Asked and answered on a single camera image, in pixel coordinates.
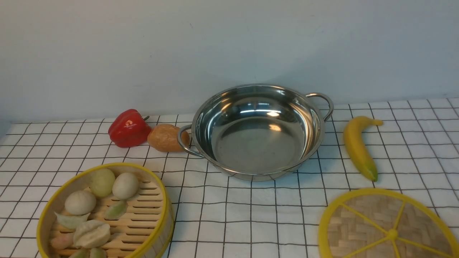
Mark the cream steamed bun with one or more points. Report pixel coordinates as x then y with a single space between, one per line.
125 186

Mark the red bell pepper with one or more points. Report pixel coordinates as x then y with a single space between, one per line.
129 129

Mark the yellow bamboo steamer basket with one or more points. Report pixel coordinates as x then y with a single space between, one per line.
144 231

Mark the white grid tablecloth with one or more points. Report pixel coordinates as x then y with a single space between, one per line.
415 150

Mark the pale green dumpling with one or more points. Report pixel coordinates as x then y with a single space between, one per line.
71 222

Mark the pale green steamed bun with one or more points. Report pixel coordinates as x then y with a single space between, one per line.
102 182

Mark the yellow banana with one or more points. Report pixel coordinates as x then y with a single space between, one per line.
356 148

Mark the white folded dumpling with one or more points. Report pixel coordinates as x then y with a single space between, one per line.
91 234

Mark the white steamed bun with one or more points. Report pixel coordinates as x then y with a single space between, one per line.
80 203

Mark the yellow woven steamer lid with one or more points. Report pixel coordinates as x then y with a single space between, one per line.
380 223

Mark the stainless steel pot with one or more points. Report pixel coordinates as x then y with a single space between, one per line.
257 132

